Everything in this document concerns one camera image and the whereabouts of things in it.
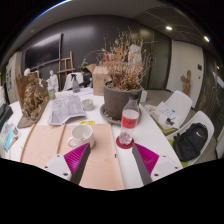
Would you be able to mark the brown clay sculpture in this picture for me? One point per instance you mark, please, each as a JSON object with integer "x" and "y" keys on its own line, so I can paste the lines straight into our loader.
{"x": 33, "y": 100}

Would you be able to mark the beige wooden drawing board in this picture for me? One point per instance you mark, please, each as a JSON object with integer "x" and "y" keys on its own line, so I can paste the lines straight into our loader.
{"x": 100, "y": 160}

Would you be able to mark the clear red-labelled drink bottle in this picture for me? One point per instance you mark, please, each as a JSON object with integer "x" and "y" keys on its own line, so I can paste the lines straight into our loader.
{"x": 129, "y": 120}

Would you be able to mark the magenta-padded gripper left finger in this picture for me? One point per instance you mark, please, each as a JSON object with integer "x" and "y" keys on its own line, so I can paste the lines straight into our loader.
{"x": 76, "y": 157}

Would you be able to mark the long ceiling strip light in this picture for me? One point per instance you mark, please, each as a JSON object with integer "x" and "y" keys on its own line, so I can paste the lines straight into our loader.
{"x": 50, "y": 8}

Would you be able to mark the wooden easel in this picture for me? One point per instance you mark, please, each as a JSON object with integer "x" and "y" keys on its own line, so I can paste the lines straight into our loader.
{"x": 66, "y": 70}

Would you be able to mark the brown cardboard box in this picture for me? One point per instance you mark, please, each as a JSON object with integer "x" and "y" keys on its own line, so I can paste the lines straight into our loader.
{"x": 99, "y": 81}

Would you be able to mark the small white plaster bust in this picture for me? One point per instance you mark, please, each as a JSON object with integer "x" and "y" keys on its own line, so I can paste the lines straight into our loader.
{"x": 52, "y": 81}

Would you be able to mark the white cabinet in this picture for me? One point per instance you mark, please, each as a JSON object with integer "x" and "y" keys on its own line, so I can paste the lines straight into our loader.
{"x": 11, "y": 76}

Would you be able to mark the black wall screen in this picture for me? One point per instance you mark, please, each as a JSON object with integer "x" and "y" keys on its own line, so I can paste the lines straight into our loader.
{"x": 43, "y": 51}

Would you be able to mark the small grey ceramic cup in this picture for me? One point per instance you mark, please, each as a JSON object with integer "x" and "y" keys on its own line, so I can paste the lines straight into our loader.
{"x": 88, "y": 104}

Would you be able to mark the black backpack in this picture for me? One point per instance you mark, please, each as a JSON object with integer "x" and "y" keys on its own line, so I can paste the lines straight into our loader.
{"x": 190, "y": 141}

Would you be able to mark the wooden figure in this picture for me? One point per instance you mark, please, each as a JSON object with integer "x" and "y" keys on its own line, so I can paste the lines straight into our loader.
{"x": 186, "y": 83}

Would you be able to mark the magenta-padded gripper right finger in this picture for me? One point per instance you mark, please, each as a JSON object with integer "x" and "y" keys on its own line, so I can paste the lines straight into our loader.
{"x": 146, "y": 157}

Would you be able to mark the round ceiling spotlight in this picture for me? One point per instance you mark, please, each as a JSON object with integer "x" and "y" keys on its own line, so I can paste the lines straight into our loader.
{"x": 169, "y": 28}
{"x": 206, "y": 39}

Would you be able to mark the loose papers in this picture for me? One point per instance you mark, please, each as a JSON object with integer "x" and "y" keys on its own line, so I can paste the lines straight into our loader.
{"x": 165, "y": 115}

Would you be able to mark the colourful painting sheet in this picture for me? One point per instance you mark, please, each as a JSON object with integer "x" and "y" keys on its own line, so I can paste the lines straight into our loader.
{"x": 8, "y": 135}

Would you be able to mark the white ceramic mug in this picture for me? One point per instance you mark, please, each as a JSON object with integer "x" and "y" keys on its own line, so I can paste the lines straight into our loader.
{"x": 81, "y": 135}

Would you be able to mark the black flat boxes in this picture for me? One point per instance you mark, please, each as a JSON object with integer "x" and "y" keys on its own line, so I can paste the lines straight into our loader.
{"x": 4, "y": 113}

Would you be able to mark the small yellow sticker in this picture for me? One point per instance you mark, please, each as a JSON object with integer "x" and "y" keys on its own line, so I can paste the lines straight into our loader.
{"x": 86, "y": 122}

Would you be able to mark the printed newspaper sheets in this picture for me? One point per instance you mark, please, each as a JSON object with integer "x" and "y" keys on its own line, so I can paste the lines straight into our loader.
{"x": 66, "y": 110}

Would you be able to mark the dried plant in grey pot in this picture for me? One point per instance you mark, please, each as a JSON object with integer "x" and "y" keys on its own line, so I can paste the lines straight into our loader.
{"x": 116, "y": 100}

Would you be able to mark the flat round red coaster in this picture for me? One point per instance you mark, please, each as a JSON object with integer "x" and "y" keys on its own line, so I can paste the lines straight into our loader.
{"x": 119, "y": 144}

